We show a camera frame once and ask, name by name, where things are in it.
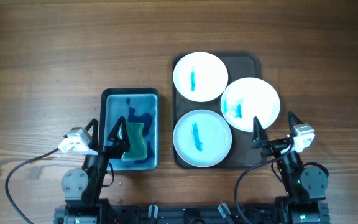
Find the white plate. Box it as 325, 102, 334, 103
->
173, 52, 229, 103
173, 110, 232, 167
221, 78, 281, 133

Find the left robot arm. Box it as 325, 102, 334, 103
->
53, 116, 130, 224

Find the black water basin tray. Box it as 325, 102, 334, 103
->
99, 88, 159, 172

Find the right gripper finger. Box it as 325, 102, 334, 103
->
288, 110, 304, 134
251, 116, 269, 149

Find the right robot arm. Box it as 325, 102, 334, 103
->
244, 111, 330, 224

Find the green yellow sponge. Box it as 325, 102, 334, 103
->
122, 122, 147, 161

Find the dark brown serving tray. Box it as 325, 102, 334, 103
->
172, 51, 262, 170

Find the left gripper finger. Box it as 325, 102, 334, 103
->
85, 118, 99, 148
107, 116, 130, 148

